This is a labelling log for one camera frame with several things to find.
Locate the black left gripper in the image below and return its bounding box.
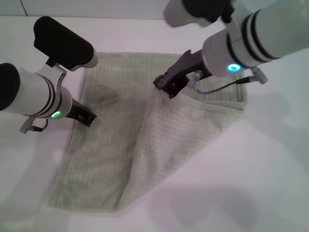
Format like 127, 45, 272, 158
68, 101, 98, 128

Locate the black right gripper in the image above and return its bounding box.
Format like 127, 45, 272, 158
153, 49, 211, 100

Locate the light green ribbed towel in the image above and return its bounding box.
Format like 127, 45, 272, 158
46, 51, 250, 215

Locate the silver round connector plug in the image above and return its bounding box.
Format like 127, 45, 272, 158
251, 67, 268, 85

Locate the grey cable with clear plug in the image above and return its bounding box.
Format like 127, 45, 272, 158
188, 71, 252, 94

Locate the black cable with grey plug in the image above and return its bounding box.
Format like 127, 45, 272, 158
19, 116, 49, 134

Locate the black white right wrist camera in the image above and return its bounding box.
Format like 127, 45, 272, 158
164, 0, 236, 28

